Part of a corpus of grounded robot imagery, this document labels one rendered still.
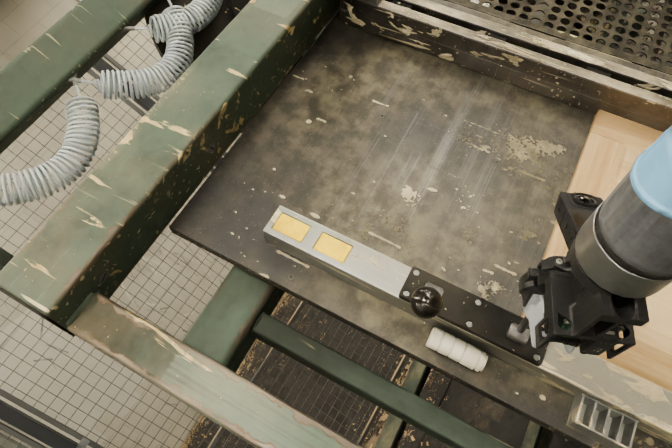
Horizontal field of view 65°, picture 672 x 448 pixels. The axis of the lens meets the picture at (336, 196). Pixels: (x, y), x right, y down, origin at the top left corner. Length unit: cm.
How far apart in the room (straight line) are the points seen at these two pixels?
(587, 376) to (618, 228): 38
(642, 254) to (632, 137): 61
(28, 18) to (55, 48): 440
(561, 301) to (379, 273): 30
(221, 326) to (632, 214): 60
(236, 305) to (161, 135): 28
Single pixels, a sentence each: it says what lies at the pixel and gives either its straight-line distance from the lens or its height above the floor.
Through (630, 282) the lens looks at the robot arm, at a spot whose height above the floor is 155.
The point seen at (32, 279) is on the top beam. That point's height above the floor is 188.
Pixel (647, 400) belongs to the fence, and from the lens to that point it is 80.
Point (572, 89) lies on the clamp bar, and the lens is 102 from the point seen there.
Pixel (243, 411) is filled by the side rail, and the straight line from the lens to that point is 70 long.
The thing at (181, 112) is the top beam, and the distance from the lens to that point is 86.
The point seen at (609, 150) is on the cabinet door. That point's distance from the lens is 99.
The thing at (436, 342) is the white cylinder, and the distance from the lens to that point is 74.
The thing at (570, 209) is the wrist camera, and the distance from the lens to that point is 57.
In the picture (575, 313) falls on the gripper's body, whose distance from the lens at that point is 52.
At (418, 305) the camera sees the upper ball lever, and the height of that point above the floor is 154.
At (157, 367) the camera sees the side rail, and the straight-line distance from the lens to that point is 74.
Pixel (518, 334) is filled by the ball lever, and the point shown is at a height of 138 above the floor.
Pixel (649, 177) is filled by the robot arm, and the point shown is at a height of 163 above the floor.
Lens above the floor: 186
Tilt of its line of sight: 17 degrees down
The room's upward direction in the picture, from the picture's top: 49 degrees counter-clockwise
